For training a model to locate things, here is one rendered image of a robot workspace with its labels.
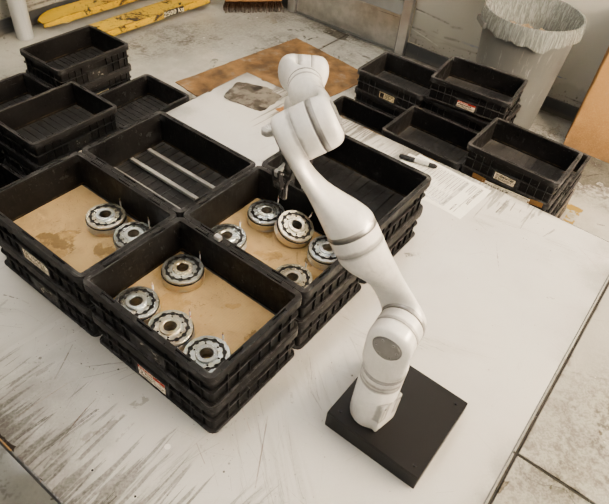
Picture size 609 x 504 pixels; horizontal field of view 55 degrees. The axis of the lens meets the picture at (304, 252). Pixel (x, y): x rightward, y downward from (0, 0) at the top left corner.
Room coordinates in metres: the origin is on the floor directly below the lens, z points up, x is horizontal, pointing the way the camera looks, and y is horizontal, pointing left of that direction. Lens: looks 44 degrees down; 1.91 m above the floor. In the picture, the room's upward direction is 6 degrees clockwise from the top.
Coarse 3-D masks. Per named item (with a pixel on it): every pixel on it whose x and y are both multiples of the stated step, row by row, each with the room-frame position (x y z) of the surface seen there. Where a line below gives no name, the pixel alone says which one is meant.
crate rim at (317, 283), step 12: (252, 168) 1.32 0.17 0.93; (264, 168) 1.32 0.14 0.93; (240, 180) 1.26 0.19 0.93; (216, 192) 1.20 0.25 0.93; (300, 192) 1.24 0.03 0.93; (204, 204) 1.14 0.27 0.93; (204, 228) 1.05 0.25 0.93; (228, 240) 1.02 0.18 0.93; (240, 252) 0.98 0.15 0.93; (264, 264) 0.95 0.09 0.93; (336, 264) 0.98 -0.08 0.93; (276, 276) 0.92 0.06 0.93; (324, 276) 0.94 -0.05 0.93; (300, 288) 0.89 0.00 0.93; (312, 288) 0.90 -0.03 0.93
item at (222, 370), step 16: (192, 224) 1.06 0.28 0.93; (144, 240) 0.99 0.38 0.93; (208, 240) 1.02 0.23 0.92; (240, 256) 0.97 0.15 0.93; (96, 272) 0.87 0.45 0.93; (96, 288) 0.82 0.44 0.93; (288, 288) 0.89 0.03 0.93; (112, 304) 0.79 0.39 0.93; (288, 304) 0.84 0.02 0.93; (128, 320) 0.75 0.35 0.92; (272, 320) 0.80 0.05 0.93; (144, 336) 0.73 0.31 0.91; (160, 336) 0.72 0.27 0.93; (256, 336) 0.74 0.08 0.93; (176, 352) 0.68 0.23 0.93; (240, 352) 0.70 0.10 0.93; (192, 368) 0.65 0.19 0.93; (224, 368) 0.66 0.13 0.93; (208, 384) 0.63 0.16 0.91
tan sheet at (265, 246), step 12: (240, 216) 1.23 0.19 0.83; (252, 228) 1.18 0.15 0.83; (252, 240) 1.14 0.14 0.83; (264, 240) 1.14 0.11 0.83; (276, 240) 1.15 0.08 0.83; (252, 252) 1.09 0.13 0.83; (264, 252) 1.10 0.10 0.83; (276, 252) 1.10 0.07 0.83; (288, 252) 1.11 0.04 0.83; (300, 252) 1.11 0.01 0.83; (276, 264) 1.06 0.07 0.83; (300, 264) 1.07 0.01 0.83; (312, 276) 1.03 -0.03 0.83
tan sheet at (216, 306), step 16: (160, 272) 0.98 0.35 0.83; (208, 272) 1.00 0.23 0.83; (160, 288) 0.93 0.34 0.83; (208, 288) 0.95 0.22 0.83; (224, 288) 0.95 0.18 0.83; (160, 304) 0.88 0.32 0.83; (176, 304) 0.89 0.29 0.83; (192, 304) 0.89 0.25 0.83; (208, 304) 0.90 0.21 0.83; (224, 304) 0.90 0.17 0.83; (240, 304) 0.91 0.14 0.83; (256, 304) 0.92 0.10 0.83; (192, 320) 0.85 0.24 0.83; (208, 320) 0.85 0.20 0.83; (224, 320) 0.86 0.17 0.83; (240, 320) 0.86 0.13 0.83; (256, 320) 0.87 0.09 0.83; (224, 336) 0.81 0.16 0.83; (240, 336) 0.82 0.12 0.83
